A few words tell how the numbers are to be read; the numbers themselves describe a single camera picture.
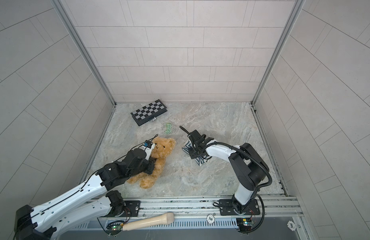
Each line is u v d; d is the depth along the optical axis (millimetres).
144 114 1051
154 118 1049
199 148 658
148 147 653
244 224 679
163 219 654
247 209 662
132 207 711
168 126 1020
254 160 424
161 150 735
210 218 690
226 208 710
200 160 850
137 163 554
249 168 455
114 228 645
